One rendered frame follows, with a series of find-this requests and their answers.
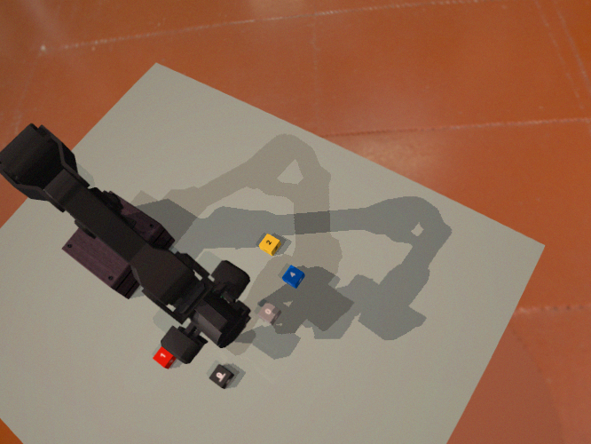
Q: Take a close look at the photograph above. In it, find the yellow block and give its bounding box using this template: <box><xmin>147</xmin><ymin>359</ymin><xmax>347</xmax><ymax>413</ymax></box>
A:
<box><xmin>259</xmin><ymin>234</ymin><xmax>281</xmax><ymax>256</ymax></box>

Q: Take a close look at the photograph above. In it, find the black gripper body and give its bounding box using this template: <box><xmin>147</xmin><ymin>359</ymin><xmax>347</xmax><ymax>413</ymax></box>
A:
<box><xmin>161</xmin><ymin>260</ymin><xmax>250</xmax><ymax>364</ymax></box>

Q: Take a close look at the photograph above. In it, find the blue block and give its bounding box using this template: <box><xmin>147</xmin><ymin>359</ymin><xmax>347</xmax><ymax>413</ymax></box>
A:
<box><xmin>282</xmin><ymin>265</ymin><xmax>305</xmax><ymax>289</ymax></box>

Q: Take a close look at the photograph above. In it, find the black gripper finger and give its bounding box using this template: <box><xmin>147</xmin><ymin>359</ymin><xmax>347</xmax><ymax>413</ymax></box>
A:
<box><xmin>177</xmin><ymin>326</ymin><xmax>208</xmax><ymax>351</ymax></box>
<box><xmin>223</xmin><ymin>291</ymin><xmax>242</xmax><ymax>303</ymax></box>

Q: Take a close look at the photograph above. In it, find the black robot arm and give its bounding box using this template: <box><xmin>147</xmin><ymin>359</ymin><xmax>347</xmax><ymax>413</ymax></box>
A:
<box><xmin>0</xmin><ymin>123</ymin><xmax>251</xmax><ymax>348</ymax></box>

